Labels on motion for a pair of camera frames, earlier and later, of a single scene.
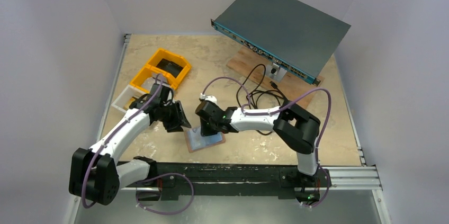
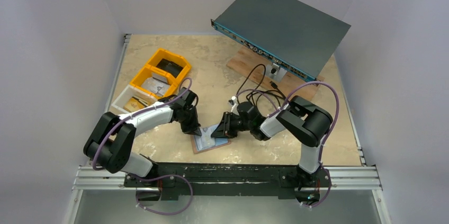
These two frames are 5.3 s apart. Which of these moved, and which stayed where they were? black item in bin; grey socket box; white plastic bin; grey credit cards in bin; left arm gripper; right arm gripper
Moved: left arm gripper; right arm gripper
Stayed: grey socket box; black item in bin; white plastic bin; grey credit cards in bin
